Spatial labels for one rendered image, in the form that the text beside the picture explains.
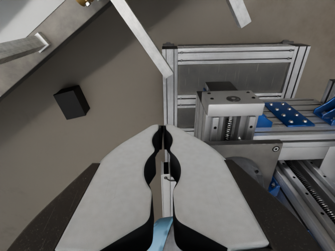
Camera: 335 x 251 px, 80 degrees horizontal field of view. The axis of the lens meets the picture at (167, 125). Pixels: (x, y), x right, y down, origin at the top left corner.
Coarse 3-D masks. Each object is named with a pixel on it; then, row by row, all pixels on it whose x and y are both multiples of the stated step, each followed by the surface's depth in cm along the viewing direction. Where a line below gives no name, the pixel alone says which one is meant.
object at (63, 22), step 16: (64, 0) 61; (96, 0) 61; (48, 16) 63; (64, 16) 63; (80, 16) 63; (96, 16) 67; (32, 32) 65; (48, 32) 65; (64, 32) 65; (48, 48) 68; (0, 64) 70; (16, 64) 70; (32, 64) 70; (0, 80) 73; (16, 80) 73; (0, 96) 76
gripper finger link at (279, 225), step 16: (224, 160) 9; (240, 176) 8; (256, 192) 8; (256, 208) 7; (272, 208) 7; (272, 224) 6; (288, 224) 6; (272, 240) 6; (288, 240) 6; (304, 240) 6
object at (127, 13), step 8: (112, 0) 51; (120, 0) 51; (120, 8) 52; (128, 8) 52; (128, 16) 53; (136, 16) 54; (128, 24) 54; (136, 24) 54; (136, 32) 55; (144, 32) 55; (144, 40) 56; (152, 40) 57; (144, 48) 57; (152, 48) 57; (152, 56) 58; (160, 56) 58; (160, 64) 59; (168, 64) 62; (168, 72) 61
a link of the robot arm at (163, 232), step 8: (160, 224) 39; (168, 224) 38; (160, 232) 37; (168, 232) 37; (160, 240) 36; (168, 240) 36; (152, 248) 36; (160, 248) 35; (168, 248) 35; (176, 248) 35
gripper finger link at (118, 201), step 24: (120, 144) 10; (144, 144) 10; (120, 168) 9; (144, 168) 9; (96, 192) 8; (120, 192) 8; (144, 192) 8; (72, 216) 7; (96, 216) 7; (120, 216) 7; (144, 216) 7; (72, 240) 6; (96, 240) 6; (120, 240) 6; (144, 240) 7
